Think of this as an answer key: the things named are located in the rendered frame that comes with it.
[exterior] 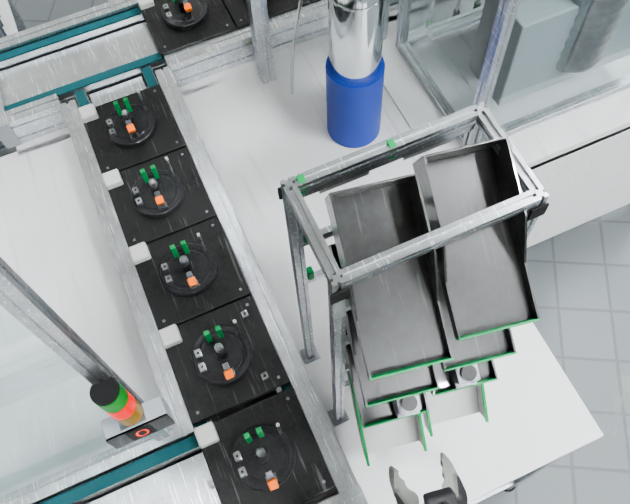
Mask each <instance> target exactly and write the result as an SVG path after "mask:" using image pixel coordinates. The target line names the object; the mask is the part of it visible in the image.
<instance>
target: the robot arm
mask: <svg viewBox="0 0 630 504"><path fill-rule="evenodd" d="M440 463H441V465H442V468H443V469H442V477H443V478H444V481H443V483H442V489H439V490H435V491H431V492H428V493H425V494H424V495H423V499H424V503H423V504H468V498H467V493H466V490H465V488H464V486H463V483H462V481H461V479H460V477H459V476H458V474H457V472H456V470H455V468H454V466H453V464H452V462H451V461H450V460H449V458H448V457H447V456H446V455H445V454H444V453H440ZM389 481H390V484H391V488H392V491H393V494H394V497H395V498H396V502H397V504H419V497H418V495H417V494H416V493H415V492H414V491H411V490H410V489H408V488H407V486H406V484H405V481H404V480H403V479H401V478H400V476H399V474H398V470H397V469H395V468H394V467H392V466H390V467H389Z"/></svg>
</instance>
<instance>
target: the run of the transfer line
mask: <svg viewBox="0 0 630 504"><path fill-rule="evenodd" d="M296 14H297V9H295V10H292V11H289V12H286V13H284V14H281V15H278V16H275V17H272V18H269V24H270V32H271V40H272V48H273V53H275V52H278V51H281V50H283V49H286V48H289V47H292V39H293V32H294V26H295V20H296ZM325 34H328V0H321V1H318V2H315V3H312V4H310V3H309V5H306V6H303V7H302V9H301V14H300V20H299V25H298V31H297V37H296V44H295V45H297V44H300V43H303V42H306V41H308V40H311V39H314V38H317V37H320V36H322V35H325ZM253 60H255V54H254V48H253V42H252V36H251V29H250V25H249V26H247V27H244V28H241V29H238V30H237V28H236V30H235V31H232V32H229V33H227V34H224V35H221V36H218V37H215V38H212V39H210V40H207V41H204V42H201V43H198V44H195V45H192V46H190V47H187V48H184V49H181V50H178V51H175V52H173V53H170V54H167V55H164V58H162V56H161V54H160V52H159V50H158V47H157V45H156V43H155V41H154V39H153V36H152V34H151V32H150V30H149V28H148V25H147V23H146V21H145V19H144V16H143V14H142V12H141V10H140V8H139V5H138V2H137V0H113V1H110V2H107V3H104V4H101V5H98V6H95V7H92V8H89V9H86V10H83V11H80V12H77V13H74V14H71V15H68V16H65V17H62V18H59V19H56V20H53V21H50V22H47V23H44V24H41V25H38V26H35V27H32V28H29V29H26V30H23V31H20V32H17V33H14V34H11V35H8V36H5V37H2V38H0V140H1V141H2V143H3V144H4V145H5V147H6V148H7V149H10V148H13V147H16V146H19V145H21V144H22V143H25V142H28V141H31V140H33V139H36V138H39V137H42V136H44V135H47V134H50V133H53V132H56V131H58V130H61V129H64V128H67V124H66V122H68V121H71V120H72V121H75V119H76V118H79V117H80V114H79V111H78V108H80V107H83V106H85V105H88V104H91V103H93V104H94V106H95V107H96V106H99V105H102V104H105V103H108V102H110V101H113V100H116V99H119V98H122V97H124V96H127V95H130V94H133V93H136V92H137V91H136V89H139V90H140V91H141V90H144V89H146V87H145V86H147V87H148V88H150V87H152V86H155V85H158V82H159V85H160V87H161V89H162V88H163V87H165V86H168V87H170V85H171V84H174V83H176V84H177V86H178V87H181V86H183V85H186V84H189V83H192V82H195V81H197V80H200V79H203V78H206V77H208V76H211V75H214V74H217V73H220V72H222V71H225V70H228V69H231V68H233V67H236V66H239V65H242V64H245V63H247V62H250V61H253Z"/></svg>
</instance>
